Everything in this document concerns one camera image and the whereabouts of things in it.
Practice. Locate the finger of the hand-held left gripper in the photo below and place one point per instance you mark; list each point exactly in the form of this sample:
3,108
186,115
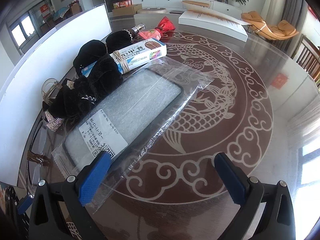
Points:
24,204

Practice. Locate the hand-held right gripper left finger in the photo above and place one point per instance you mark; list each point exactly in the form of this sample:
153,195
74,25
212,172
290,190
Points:
93,177

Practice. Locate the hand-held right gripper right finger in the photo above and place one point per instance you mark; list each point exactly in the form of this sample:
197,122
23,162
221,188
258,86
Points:
230,177

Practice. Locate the bagged black phone case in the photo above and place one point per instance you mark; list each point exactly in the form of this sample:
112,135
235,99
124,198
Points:
140,97

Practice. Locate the white blue ointment box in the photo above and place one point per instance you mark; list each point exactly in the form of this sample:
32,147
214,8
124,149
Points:
150,51

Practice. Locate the thin black headband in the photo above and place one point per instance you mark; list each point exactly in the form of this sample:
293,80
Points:
31,152

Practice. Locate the rhinestone hair clip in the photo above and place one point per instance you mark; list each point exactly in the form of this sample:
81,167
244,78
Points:
53,123

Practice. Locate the black velvet rhinestone hair bow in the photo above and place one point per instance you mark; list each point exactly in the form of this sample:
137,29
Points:
85,97

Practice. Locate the clear acrylic hair claw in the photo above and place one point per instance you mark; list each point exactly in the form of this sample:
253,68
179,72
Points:
50,88

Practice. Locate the large white board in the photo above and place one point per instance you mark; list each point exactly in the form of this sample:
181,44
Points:
50,55

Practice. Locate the wooden chair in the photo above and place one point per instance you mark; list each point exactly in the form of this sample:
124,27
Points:
308,57

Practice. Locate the pink red foil packet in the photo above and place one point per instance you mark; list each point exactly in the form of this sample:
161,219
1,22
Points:
149,34

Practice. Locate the flat white box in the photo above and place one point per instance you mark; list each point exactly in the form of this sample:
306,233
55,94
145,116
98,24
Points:
212,23

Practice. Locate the small glass bottle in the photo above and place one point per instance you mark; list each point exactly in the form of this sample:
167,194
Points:
138,28

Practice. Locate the orange lounge chair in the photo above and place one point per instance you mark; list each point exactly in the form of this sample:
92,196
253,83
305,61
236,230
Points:
275,28

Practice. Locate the brown cardboard box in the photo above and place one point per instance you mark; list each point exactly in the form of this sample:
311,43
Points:
126,10

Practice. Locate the red door poster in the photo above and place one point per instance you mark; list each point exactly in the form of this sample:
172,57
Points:
45,10

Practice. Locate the orange snack boxes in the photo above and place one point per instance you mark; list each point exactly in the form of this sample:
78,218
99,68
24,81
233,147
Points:
122,3

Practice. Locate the grey white curtain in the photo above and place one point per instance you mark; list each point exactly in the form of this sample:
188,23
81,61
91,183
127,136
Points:
273,5

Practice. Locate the white television cabinet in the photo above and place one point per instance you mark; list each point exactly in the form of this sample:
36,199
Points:
175,1

